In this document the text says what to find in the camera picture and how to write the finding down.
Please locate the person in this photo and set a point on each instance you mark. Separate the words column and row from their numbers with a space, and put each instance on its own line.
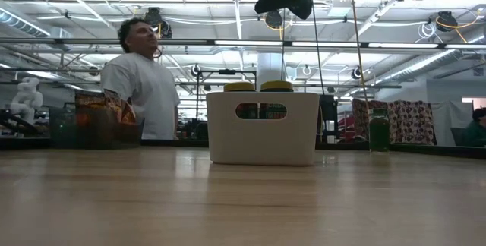
column 148, row 90
column 474, row 132

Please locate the white sheet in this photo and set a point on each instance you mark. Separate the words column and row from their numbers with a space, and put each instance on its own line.
column 448, row 117

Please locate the yellow lid spice jar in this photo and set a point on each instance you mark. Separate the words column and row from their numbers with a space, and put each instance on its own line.
column 276, row 85
column 239, row 86

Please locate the small black ceiling reel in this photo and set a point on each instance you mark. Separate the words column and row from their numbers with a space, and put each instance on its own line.
column 195, row 70
column 357, row 72

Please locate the long ceiling light rail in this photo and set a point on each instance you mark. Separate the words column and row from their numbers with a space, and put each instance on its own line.
column 228, row 42

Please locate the silver ventilation duct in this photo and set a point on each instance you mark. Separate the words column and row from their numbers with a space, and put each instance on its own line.
column 425, row 64
column 23, row 24

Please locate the white humanoid figure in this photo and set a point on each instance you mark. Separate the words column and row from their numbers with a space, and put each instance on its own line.
column 26, row 99

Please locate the grey chair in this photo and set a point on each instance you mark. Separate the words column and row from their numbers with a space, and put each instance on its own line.
column 456, row 136

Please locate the white building column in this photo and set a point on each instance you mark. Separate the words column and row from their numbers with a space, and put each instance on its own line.
column 270, row 67

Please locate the patterned cloth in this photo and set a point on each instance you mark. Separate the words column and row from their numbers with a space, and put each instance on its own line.
column 414, row 120

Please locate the green lid spice jar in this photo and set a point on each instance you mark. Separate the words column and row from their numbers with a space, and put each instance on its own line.
column 379, row 132

